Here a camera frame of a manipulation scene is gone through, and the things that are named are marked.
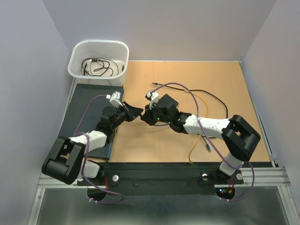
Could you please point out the aluminium rail frame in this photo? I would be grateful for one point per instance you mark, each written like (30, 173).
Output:
(262, 199)

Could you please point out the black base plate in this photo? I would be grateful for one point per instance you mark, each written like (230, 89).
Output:
(163, 178)

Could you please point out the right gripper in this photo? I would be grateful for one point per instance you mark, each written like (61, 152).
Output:
(146, 116)

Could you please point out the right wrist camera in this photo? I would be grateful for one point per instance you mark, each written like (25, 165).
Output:
(153, 97)

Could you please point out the small black network switch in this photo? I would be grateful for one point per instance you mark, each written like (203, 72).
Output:
(167, 102)

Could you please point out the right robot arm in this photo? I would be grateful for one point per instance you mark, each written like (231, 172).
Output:
(240, 137)

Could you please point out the large black rack switch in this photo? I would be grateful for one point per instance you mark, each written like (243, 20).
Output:
(81, 97)

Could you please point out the white plastic bin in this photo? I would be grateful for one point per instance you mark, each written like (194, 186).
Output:
(99, 62)

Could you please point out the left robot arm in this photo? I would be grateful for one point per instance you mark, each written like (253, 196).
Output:
(65, 159)

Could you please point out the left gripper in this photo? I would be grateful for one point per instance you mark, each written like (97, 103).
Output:
(131, 112)

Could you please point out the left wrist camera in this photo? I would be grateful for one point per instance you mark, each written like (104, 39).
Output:
(114, 99)

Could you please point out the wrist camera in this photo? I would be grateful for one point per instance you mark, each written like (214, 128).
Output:
(153, 97)
(114, 99)

